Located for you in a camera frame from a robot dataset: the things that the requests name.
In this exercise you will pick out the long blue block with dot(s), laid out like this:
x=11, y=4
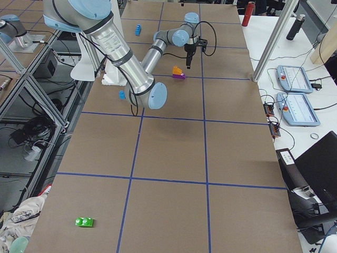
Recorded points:
x=138, y=30

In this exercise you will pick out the red cylinder bottle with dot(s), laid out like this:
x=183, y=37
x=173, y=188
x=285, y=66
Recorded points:
x=248, y=13

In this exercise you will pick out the black cylinder bottle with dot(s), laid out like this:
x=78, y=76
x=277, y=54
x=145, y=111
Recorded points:
x=295, y=27

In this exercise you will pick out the aluminium frame post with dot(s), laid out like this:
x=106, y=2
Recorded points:
x=276, y=33

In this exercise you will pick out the purple trapezoid block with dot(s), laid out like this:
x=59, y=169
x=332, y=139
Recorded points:
x=179, y=76

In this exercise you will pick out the small blue block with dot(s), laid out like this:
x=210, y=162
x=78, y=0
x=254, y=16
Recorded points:
x=122, y=95

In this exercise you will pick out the teach pendant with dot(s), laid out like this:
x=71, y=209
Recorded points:
x=293, y=79
x=296, y=110

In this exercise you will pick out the green double block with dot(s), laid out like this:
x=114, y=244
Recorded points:
x=85, y=222

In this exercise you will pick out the near teach pendant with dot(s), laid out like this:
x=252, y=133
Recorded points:
x=296, y=110

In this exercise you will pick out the white central pedestal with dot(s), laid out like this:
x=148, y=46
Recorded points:
x=93, y=64

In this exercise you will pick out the black laptop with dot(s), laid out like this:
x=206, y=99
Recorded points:
x=311, y=183

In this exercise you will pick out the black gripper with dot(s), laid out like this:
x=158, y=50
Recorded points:
x=189, y=49

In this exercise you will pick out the orange trapezoid block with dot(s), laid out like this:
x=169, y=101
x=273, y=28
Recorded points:
x=176, y=70

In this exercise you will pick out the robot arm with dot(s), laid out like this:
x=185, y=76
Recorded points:
x=14, y=34
x=95, y=18

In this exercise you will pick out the far teach pendant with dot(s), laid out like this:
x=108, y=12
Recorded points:
x=293, y=79

